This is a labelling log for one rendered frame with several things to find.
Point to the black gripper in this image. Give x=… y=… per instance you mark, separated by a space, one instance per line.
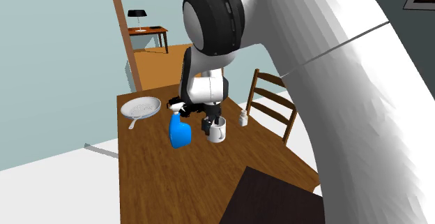
x=212 y=109

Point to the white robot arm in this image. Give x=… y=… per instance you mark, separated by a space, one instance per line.
x=339 y=80

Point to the white mug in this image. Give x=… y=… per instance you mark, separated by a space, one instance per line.
x=217 y=134

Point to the small white bottle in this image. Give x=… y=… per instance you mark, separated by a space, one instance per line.
x=243 y=119

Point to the blue spray bottle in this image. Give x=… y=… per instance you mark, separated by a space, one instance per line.
x=180 y=135

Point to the brown wooden chair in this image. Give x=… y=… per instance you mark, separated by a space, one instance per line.
x=268 y=97

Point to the white frying pan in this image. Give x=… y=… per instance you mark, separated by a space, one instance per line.
x=141 y=108

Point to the brown wooden table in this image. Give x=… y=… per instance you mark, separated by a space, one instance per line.
x=159 y=182

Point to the dark robot stand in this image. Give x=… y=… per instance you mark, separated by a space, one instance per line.
x=272 y=199

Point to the side table with black lamp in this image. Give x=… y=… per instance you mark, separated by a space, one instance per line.
x=149 y=31

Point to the brown wooden door frame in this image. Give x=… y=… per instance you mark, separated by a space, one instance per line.
x=127 y=36

